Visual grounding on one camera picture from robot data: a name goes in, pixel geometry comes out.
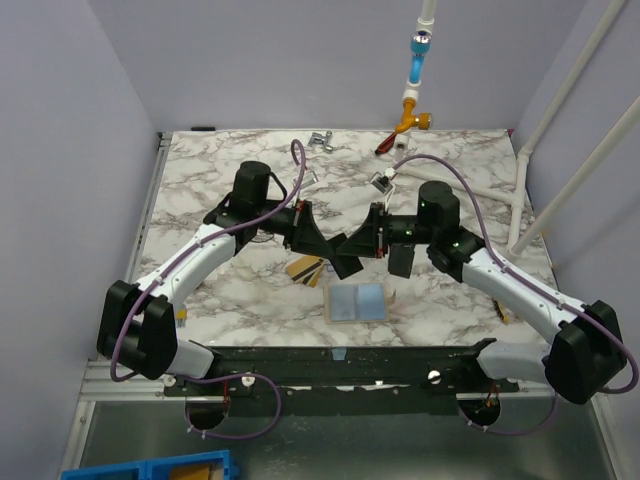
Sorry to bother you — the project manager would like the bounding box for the aluminium extrusion frame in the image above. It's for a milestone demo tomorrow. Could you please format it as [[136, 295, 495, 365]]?
[[57, 132, 173, 479]]

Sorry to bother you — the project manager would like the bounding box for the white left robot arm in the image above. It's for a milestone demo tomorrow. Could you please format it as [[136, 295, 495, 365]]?
[[97, 161, 362, 395]]

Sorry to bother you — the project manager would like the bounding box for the silver metal clamp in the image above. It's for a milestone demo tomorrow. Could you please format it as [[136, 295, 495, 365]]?
[[307, 130, 334, 154]]

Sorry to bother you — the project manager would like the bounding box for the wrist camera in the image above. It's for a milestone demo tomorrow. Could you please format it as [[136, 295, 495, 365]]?
[[300, 169, 319, 190], [370, 168, 396, 195]]

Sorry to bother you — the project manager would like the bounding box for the beige card holder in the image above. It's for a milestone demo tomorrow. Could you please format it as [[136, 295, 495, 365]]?
[[324, 283, 396, 325]]

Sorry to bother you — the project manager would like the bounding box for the gold card stack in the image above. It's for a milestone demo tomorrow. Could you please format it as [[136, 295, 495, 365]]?
[[285, 255, 325, 288]]

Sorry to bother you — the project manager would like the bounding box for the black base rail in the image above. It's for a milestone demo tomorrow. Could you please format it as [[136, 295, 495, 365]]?
[[164, 340, 518, 417]]

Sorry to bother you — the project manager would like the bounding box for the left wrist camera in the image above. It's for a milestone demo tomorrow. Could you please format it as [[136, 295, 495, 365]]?
[[300, 169, 319, 190]]

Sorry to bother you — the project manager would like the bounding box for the hex key set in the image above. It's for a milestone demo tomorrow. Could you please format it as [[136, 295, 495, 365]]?
[[175, 305, 188, 328]]

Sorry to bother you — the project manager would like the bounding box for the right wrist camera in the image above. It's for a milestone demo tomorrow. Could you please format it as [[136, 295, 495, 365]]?
[[370, 168, 396, 195]]

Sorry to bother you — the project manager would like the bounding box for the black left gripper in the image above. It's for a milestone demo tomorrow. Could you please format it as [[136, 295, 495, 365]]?
[[254, 199, 334, 259]]

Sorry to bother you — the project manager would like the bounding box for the red handled tool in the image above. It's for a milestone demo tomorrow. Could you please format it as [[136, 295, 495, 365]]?
[[374, 133, 396, 156]]

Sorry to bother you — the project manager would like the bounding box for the blue plastic bin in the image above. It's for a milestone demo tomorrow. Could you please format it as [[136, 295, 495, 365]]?
[[61, 450, 240, 480]]

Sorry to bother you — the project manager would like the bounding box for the white PVC pipe frame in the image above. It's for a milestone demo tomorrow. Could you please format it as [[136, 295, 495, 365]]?
[[390, 0, 640, 263]]

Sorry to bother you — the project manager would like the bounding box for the brass faucet tap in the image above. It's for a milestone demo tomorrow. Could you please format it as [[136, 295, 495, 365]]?
[[394, 97, 433, 135]]

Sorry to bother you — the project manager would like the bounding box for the black card stack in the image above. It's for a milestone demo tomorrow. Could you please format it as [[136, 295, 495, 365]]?
[[388, 244, 415, 279]]

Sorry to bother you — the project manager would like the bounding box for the blue pipe valve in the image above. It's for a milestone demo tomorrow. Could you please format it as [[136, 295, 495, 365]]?
[[408, 30, 432, 84]]

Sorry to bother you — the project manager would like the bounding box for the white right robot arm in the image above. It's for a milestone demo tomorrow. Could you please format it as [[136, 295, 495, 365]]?
[[337, 181, 627, 405]]

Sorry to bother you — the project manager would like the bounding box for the single black card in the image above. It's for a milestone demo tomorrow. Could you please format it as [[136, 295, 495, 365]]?
[[330, 255, 363, 280]]

